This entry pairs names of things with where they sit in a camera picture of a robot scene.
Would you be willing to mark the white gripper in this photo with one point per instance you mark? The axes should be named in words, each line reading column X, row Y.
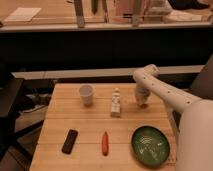
column 141, row 94

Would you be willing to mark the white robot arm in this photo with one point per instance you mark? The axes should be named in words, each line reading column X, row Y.
column 195, row 140

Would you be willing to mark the green ceramic plate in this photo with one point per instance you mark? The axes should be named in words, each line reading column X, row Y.
column 150, row 146

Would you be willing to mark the white figurine bottle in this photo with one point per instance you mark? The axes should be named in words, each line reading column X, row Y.
column 115, row 104

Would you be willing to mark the orange carrot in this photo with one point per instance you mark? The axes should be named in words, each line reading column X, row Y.
column 105, row 144

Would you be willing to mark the black remote control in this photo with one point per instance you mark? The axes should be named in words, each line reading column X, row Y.
column 69, row 141

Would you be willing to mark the black chair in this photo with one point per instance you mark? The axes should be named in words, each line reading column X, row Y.
column 12, row 101

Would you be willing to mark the white paper sheet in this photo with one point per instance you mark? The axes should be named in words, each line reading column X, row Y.
column 22, row 14

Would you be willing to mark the grey metal post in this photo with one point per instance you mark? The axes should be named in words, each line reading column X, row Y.
column 136, row 12
column 79, row 13

